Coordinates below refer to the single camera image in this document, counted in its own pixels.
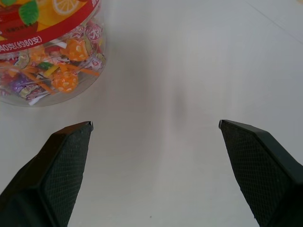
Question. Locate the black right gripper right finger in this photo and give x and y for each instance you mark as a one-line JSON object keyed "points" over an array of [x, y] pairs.
{"points": [[258, 170]]}

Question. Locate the clear plastic lollipop tub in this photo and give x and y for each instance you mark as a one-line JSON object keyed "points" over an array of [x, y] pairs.
{"points": [[45, 47]]}

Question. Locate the red and white candy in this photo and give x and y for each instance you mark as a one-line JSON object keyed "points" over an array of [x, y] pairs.
{"points": [[93, 32]]}

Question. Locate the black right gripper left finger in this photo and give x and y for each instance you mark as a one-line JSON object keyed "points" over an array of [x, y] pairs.
{"points": [[54, 175]]}

